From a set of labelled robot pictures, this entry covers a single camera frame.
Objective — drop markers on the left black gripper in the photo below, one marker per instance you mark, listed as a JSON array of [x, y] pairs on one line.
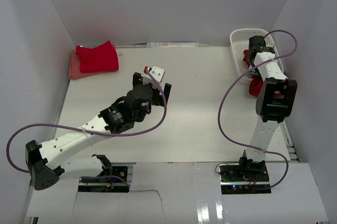
[[166, 90]]

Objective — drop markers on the dark red t-shirt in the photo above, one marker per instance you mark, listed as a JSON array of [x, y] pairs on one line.
[[256, 82]]

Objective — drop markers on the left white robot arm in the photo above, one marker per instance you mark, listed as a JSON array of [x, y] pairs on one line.
[[46, 160]]

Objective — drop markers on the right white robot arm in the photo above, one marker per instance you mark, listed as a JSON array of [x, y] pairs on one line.
[[274, 103]]

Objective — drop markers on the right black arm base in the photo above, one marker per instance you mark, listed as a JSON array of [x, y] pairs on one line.
[[233, 182]]

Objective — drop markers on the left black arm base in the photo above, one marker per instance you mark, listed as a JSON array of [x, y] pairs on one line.
[[115, 180]]

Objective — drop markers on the papers at table back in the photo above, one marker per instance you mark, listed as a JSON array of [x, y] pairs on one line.
[[172, 44]]

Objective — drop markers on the folded bright red t-shirt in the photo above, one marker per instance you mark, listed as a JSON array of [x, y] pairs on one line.
[[100, 59]]

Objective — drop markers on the folded pink t-shirt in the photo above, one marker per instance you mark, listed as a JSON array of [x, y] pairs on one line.
[[74, 70]]

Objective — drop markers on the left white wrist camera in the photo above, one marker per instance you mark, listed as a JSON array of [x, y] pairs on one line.
[[157, 73]]

